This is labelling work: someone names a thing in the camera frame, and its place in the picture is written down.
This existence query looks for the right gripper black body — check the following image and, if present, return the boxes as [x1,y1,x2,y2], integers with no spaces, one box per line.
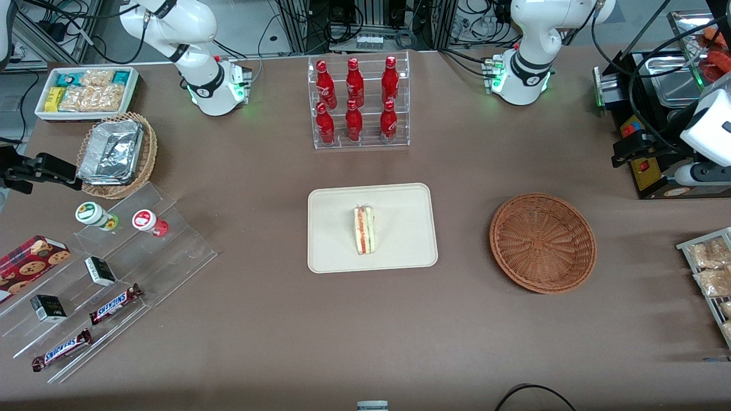
[0,147,36,195]

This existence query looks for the triangular sandwich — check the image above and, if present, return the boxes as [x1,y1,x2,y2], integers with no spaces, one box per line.
[353,205,377,256]

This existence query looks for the oval light wicker basket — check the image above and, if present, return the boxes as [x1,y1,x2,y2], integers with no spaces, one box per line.
[76,112,158,200]

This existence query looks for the round brown wicker basket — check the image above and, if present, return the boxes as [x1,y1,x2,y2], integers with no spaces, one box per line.
[489,193,597,295]

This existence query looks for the beige plastic tray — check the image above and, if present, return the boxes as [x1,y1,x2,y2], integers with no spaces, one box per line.
[307,183,439,274]

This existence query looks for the black hot food case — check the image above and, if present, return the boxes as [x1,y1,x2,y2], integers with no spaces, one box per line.
[593,0,731,200]

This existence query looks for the green lid snack cup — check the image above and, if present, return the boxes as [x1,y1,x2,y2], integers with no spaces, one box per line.
[75,202,119,231]

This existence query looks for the stacked aluminium foil containers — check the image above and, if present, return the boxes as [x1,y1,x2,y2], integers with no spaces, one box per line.
[78,119,144,186]

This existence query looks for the steel food pan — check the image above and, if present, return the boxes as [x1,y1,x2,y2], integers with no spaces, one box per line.
[648,54,706,109]

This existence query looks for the large clear cracker bag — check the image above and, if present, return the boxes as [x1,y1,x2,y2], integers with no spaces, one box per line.
[59,84,125,112]

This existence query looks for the red cookie box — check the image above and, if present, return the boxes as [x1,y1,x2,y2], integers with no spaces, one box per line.
[0,235,71,303]

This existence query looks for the small clear cracker bag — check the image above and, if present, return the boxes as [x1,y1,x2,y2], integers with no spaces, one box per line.
[80,70,116,87]

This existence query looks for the red lid snack cup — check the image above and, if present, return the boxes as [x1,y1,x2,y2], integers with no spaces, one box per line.
[132,209,169,237]

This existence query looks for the small black box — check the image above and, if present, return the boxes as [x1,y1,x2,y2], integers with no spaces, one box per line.
[30,295,67,323]
[85,256,117,287]

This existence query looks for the white plastic snack bin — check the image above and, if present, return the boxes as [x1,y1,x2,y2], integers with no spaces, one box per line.
[34,66,139,123]

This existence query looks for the brown snickers bar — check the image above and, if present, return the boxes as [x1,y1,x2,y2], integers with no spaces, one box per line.
[31,329,93,372]
[89,284,143,326]

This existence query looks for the clear acrylic stepped stand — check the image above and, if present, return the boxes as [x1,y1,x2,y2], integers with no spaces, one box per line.
[0,182,219,384]

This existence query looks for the red cola bottle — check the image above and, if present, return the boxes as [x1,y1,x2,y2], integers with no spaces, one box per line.
[380,100,398,142]
[381,55,400,105]
[346,57,365,108]
[316,59,338,109]
[345,99,364,142]
[316,102,336,146]

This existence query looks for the clear acrylic bottle rack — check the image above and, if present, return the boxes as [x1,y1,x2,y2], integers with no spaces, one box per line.
[307,50,411,151]

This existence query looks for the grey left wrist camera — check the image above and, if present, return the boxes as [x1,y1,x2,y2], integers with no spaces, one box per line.
[674,162,731,187]

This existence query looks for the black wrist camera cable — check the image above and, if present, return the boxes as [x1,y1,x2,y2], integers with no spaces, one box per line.
[591,0,714,155]

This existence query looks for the metal wire rack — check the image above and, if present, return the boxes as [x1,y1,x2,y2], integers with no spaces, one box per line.
[677,227,731,349]

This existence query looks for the black floor cable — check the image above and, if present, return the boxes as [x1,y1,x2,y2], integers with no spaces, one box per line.
[494,384,577,411]

